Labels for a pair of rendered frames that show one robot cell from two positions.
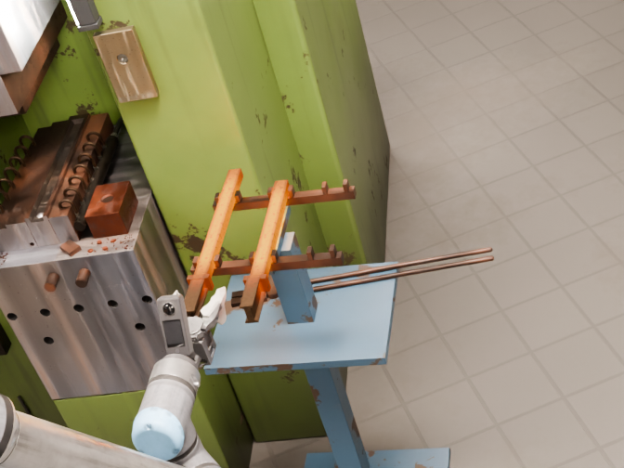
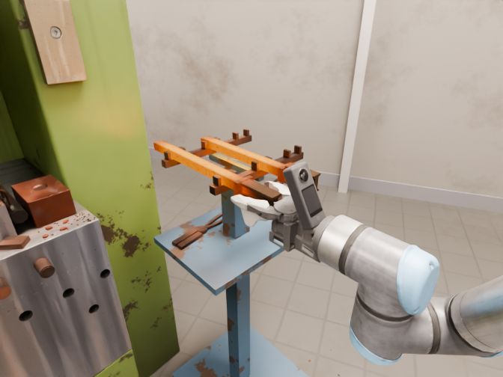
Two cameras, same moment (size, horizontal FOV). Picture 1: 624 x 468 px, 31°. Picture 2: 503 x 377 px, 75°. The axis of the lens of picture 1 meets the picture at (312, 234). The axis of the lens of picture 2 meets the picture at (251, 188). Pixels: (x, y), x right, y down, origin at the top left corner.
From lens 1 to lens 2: 1.94 m
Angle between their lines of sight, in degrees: 53
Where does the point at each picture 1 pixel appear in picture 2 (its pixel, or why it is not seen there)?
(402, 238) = not seen: hidden behind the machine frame
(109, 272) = (69, 254)
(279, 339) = (242, 247)
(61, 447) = not seen: outside the picture
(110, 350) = (58, 353)
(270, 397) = (141, 348)
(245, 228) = (139, 208)
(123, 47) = (58, 19)
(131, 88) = (62, 68)
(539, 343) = not seen: hidden behind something
